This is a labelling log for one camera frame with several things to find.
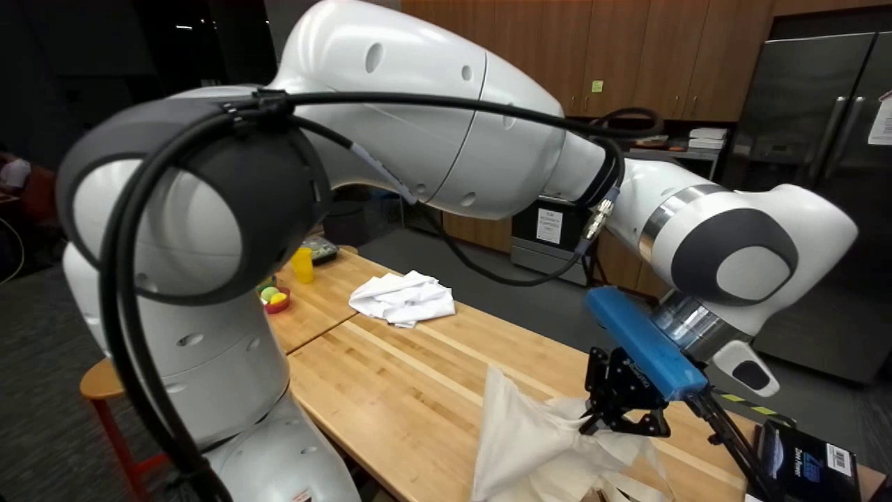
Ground person in white shirt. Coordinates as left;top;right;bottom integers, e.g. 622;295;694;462
0;150;35;194

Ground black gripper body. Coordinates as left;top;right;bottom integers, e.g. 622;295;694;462
583;344;657;416

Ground small wooden wall cabinet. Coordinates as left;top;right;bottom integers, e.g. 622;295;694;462
768;0;892;23

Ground red office chair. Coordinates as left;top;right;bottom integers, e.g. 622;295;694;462
16;165;66;253

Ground wooden base cabinet two-door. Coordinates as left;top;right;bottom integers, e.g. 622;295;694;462
593;231;674;302

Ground white towel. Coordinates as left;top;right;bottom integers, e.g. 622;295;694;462
345;267;460;333

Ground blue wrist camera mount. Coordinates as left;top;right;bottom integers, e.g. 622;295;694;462
580;281;710;405

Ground yellow black floor tape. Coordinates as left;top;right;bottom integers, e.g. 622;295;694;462
718;388;799;433

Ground yellow plastic cup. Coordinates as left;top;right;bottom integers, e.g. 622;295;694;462
285;243;317;286

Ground black tablet box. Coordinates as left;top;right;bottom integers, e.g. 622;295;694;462
745;418;867;502

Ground black tray with foil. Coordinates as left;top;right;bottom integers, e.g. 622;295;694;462
310;231;343;267

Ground cream cloth tote bag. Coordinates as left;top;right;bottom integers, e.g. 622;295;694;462
469;363;674;502

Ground stack of white plates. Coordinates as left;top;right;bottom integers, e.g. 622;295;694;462
686;126;729;157

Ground round wooden stool red legs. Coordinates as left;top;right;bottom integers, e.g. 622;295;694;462
78;356;175;502

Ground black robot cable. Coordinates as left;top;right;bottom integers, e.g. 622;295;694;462
95;86;626;502

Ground stainless steel refrigerator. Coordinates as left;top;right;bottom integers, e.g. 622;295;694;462
715;30;892;390

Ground white printed notice sheet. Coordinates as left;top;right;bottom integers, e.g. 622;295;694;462
536;206;568;247

